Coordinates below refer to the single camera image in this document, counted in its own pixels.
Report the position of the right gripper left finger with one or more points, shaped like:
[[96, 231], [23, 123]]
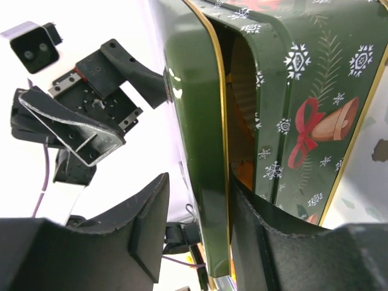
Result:
[[120, 249]]

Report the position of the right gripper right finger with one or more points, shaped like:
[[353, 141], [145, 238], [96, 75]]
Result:
[[273, 250]]

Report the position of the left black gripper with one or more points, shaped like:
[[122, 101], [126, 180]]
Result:
[[103, 111]]

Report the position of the gold tin lid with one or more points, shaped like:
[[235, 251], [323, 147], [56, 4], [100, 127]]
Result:
[[196, 82]]

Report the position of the orange fish cookie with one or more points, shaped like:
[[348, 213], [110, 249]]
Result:
[[241, 144]]

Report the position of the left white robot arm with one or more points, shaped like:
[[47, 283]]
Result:
[[70, 179]]

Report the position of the green cookie tin box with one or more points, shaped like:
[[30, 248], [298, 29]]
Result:
[[302, 73]]

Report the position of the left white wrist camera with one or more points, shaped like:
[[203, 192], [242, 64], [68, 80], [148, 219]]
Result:
[[34, 45]]

